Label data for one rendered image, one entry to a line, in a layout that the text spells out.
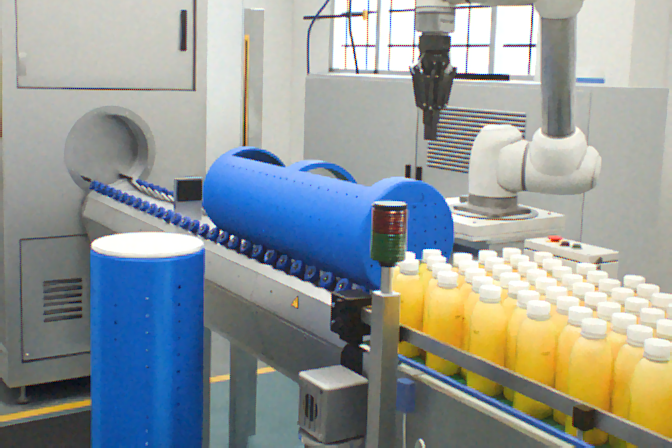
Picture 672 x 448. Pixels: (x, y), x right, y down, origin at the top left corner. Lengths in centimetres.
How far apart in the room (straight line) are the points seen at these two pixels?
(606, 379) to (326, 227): 89
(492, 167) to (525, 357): 129
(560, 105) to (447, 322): 108
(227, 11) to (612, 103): 444
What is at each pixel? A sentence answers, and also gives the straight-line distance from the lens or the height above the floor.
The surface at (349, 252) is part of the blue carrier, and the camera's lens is 211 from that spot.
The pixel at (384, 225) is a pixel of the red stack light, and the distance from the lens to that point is 156.
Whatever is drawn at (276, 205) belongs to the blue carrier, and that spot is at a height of 112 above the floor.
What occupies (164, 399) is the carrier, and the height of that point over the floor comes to 67.
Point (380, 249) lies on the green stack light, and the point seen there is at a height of 118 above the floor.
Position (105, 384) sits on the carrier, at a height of 70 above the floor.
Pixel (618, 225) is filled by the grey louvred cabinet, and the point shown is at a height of 86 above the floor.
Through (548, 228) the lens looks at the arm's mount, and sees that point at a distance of 289.
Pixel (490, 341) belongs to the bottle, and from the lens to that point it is 169.
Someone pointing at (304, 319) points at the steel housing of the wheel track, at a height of 85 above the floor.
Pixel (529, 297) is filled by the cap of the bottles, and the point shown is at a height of 109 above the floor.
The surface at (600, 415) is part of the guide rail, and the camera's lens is 149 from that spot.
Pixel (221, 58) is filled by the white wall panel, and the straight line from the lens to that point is 768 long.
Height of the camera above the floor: 149
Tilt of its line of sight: 8 degrees down
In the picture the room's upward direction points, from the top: 2 degrees clockwise
